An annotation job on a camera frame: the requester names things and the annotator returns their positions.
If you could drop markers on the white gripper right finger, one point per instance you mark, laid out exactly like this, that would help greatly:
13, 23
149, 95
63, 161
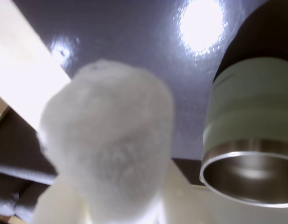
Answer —
178, 203

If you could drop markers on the white gauze piece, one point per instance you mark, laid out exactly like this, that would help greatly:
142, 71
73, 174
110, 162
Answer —
106, 140

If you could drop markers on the dark grey table mat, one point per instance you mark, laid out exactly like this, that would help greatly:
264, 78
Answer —
125, 32

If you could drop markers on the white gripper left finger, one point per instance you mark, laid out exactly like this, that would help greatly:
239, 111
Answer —
59, 205

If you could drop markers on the grey fabric sofa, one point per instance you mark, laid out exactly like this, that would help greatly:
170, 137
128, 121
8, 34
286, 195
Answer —
17, 144

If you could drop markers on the pale green steel-rimmed cup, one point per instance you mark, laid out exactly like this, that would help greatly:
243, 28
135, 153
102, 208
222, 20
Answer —
246, 105

